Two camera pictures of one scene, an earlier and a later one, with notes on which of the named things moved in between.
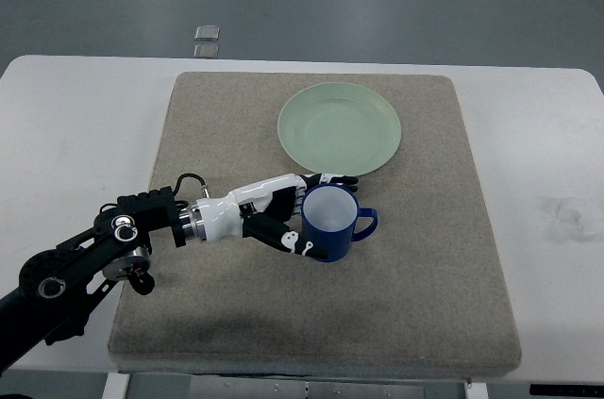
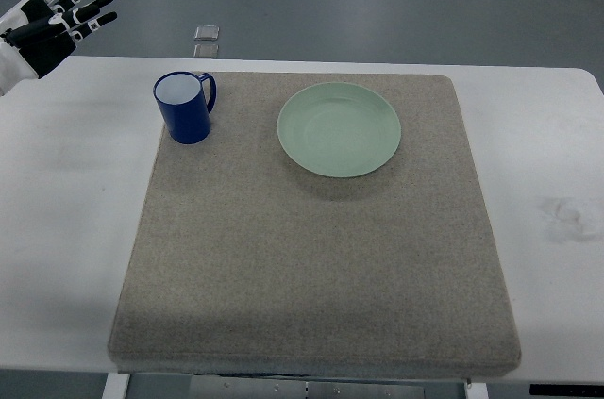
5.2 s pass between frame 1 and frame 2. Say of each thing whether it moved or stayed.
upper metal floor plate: stayed
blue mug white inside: moved
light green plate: stayed
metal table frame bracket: stayed
